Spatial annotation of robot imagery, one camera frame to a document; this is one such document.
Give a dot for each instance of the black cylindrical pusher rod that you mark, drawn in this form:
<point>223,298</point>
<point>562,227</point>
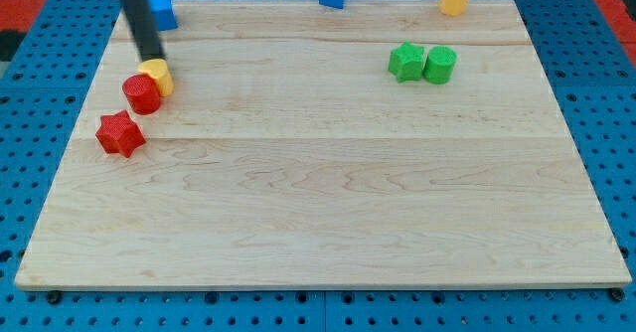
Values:
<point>143,29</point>

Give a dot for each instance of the yellow heart block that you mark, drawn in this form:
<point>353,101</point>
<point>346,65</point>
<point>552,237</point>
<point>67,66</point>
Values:
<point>158,70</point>

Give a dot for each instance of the red circle block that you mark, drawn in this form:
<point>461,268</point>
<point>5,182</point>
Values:
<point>142,94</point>

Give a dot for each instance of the green circle block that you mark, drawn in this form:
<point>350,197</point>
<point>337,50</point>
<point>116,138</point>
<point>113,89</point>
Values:
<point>439,65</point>

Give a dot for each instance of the blue cube block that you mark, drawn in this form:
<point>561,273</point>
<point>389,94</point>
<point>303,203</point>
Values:
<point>163,14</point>

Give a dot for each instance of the red star block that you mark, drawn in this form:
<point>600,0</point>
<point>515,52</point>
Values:
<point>118,133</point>

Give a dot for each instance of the green star block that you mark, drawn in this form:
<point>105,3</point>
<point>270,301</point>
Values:
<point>406,62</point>

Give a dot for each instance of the light wooden board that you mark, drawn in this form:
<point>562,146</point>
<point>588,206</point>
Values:
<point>288,157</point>

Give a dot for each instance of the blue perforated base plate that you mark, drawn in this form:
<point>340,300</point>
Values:
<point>41,94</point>

